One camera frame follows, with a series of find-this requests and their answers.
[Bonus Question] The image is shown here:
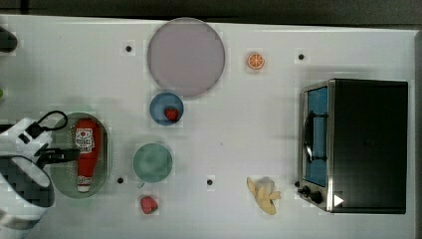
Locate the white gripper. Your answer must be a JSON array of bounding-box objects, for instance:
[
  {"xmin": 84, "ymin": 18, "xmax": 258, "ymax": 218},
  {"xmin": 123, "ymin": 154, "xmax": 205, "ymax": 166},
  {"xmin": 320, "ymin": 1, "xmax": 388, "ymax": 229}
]
[{"xmin": 0, "ymin": 118, "xmax": 81, "ymax": 166}]

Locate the red ketchup bottle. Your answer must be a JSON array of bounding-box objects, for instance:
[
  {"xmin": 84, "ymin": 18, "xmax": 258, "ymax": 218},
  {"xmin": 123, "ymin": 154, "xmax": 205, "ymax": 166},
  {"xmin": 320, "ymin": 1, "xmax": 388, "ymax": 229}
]
[{"xmin": 75, "ymin": 119, "xmax": 101, "ymax": 193}]

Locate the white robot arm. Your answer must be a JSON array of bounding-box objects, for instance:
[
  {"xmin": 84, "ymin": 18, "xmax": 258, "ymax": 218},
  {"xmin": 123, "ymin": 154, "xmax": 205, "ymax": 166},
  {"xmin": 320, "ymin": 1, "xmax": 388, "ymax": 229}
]
[{"xmin": 0, "ymin": 119, "xmax": 80, "ymax": 239}]

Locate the green oval strainer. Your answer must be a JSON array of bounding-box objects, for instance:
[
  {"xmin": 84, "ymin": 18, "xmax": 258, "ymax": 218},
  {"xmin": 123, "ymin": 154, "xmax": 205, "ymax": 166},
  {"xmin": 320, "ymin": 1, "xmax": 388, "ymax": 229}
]
[{"xmin": 50, "ymin": 113, "xmax": 111, "ymax": 199}]

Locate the green cup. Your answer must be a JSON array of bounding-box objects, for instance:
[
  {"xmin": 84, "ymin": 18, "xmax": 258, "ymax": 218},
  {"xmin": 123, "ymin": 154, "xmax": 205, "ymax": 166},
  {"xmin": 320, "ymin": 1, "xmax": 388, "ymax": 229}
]
[{"xmin": 132, "ymin": 142, "xmax": 173, "ymax": 188}]

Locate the strawberry on table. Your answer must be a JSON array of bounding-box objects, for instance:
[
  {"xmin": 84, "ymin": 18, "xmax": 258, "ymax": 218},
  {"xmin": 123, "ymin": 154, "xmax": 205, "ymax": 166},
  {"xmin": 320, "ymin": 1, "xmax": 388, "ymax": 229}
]
[{"xmin": 140, "ymin": 196, "xmax": 158, "ymax": 214}]

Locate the black cylinder upper left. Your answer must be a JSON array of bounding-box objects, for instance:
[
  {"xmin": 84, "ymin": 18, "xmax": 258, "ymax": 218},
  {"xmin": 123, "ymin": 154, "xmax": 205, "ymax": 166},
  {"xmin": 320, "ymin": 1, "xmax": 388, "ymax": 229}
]
[{"xmin": 0, "ymin": 27, "xmax": 18, "ymax": 53}]

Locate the blue small bowl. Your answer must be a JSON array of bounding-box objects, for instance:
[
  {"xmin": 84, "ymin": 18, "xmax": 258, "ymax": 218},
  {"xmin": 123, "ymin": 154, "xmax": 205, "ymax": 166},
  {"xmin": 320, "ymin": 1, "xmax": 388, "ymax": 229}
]
[{"xmin": 149, "ymin": 93, "xmax": 184, "ymax": 125}]

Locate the strawberry in bowl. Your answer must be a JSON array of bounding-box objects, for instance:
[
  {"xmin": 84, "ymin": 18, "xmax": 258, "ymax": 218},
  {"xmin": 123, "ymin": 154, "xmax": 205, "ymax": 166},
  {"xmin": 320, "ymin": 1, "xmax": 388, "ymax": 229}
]
[{"xmin": 164, "ymin": 108, "xmax": 179, "ymax": 121}]

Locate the grey round plate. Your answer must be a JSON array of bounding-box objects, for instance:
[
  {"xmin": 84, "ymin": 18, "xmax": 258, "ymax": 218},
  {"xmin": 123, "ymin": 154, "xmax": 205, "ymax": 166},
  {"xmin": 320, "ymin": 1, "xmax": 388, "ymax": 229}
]
[{"xmin": 146, "ymin": 18, "xmax": 225, "ymax": 97}]

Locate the peeled banana toy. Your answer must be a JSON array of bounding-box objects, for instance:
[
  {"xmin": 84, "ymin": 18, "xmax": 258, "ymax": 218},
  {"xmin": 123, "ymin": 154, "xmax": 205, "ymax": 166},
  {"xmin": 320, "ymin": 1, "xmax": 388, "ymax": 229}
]
[{"xmin": 246, "ymin": 177, "xmax": 281, "ymax": 215}]

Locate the orange slice toy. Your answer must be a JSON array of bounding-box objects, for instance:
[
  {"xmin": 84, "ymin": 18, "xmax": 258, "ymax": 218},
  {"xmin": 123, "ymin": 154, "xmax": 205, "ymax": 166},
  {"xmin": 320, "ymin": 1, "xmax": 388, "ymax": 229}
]
[{"xmin": 247, "ymin": 53, "xmax": 265, "ymax": 70}]

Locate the black toaster oven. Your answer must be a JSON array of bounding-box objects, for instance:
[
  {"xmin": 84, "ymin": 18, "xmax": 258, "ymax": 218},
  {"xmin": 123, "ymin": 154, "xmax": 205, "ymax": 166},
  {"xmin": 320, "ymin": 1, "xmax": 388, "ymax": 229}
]
[{"xmin": 295, "ymin": 79, "xmax": 408, "ymax": 214}]

